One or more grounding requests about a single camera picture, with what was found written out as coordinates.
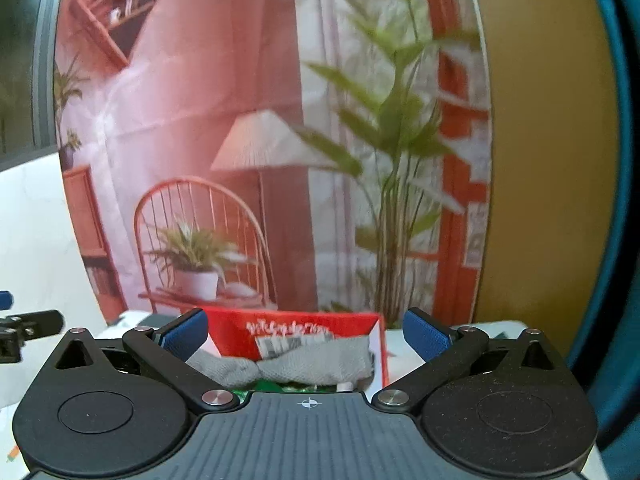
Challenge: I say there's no grey knit headband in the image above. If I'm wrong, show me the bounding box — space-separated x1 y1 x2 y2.
186 337 376 391

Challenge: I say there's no bear print tablecloth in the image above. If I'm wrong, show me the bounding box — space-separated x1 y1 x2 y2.
0 310 531 480

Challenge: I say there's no blue curtain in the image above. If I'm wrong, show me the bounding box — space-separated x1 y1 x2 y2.
565 0 640 451

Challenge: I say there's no grey window frame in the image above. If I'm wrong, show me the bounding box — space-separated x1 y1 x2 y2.
0 0 68 171

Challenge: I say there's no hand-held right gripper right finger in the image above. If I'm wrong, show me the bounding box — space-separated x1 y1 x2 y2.
372 308 567 409

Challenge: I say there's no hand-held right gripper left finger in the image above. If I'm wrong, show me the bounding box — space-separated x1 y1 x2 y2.
54 308 242 409

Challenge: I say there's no red strawberry print box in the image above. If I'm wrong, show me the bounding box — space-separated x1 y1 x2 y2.
200 308 388 393

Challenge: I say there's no printed room scene backdrop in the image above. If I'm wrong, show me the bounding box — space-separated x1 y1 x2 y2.
52 0 493 328

